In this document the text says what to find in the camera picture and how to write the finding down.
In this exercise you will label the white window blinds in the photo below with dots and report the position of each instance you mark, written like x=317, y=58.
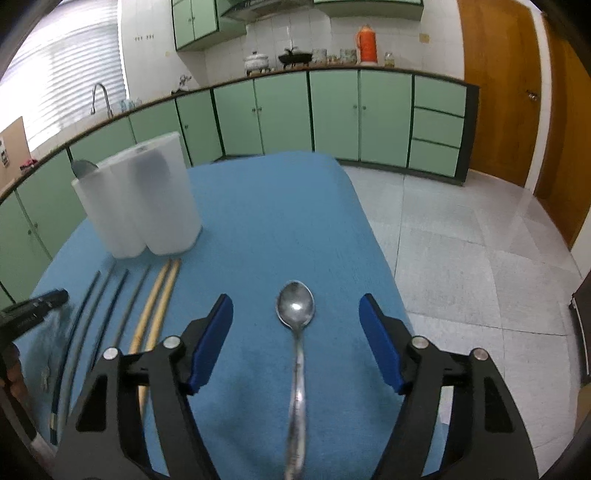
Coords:
x=60, y=69

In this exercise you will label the white plastic utensil holder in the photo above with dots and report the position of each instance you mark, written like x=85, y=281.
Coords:
x=157, y=207

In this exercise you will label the green wall cabinets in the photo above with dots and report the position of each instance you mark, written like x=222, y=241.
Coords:
x=194, y=23

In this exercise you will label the orange thermos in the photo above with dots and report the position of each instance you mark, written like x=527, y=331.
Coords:
x=367, y=46

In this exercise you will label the shiny metal spoon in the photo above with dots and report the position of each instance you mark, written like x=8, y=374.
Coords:
x=295, y=304

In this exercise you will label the person's left forearm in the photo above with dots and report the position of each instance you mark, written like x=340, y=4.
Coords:
x=11, y=376

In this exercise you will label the small glass jar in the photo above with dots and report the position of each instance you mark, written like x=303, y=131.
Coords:
x=389, y=59

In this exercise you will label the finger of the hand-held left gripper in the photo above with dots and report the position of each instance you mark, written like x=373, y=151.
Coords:
x=51, y=298

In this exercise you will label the grey spoon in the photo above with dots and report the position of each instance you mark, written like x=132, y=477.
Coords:
x=83, y=168

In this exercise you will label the black pan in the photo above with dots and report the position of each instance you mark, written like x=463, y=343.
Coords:
x=295, y=58

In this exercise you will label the clear drinking glasses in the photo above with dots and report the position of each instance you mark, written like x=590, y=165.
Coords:
x=130, y=104

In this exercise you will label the red cloth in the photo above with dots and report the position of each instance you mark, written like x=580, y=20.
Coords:
x=28, y=164

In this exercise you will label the green base kitchen cabinets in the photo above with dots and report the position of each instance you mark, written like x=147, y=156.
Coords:
x=332, y=115

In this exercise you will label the white cooking pot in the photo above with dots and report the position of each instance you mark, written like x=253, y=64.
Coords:
x=256, y=62

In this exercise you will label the metal sink faucet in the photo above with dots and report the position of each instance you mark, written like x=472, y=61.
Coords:
x=93, y=94

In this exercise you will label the grey chopstick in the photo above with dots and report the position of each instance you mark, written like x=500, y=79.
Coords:
x=99, y=297
x=136, y=295

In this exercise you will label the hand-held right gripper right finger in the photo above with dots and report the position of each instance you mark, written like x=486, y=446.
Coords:
x=381, y=344

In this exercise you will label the wooden chopstick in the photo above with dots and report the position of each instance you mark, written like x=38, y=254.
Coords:
x=147, y=302
x=164, y=300

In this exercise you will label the dark metal frame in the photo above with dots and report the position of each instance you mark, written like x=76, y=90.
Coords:
x=582, y=332

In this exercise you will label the cardboard board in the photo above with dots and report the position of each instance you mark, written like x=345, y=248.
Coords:
x=14, y=138

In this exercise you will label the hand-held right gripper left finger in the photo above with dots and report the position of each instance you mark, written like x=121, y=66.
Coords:
x=210, y=344

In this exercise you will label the wooden door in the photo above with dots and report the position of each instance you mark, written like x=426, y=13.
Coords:
x=498, y=92
x=572, y=138

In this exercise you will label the black chopstick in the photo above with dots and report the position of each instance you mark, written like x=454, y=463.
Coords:
x=83, y=304
x=115, y=300

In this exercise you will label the blue tablecloth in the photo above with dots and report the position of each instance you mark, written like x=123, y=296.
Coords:
x=277, y=221

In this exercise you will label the range hood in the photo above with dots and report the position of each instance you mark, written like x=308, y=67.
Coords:
x=258, y=9

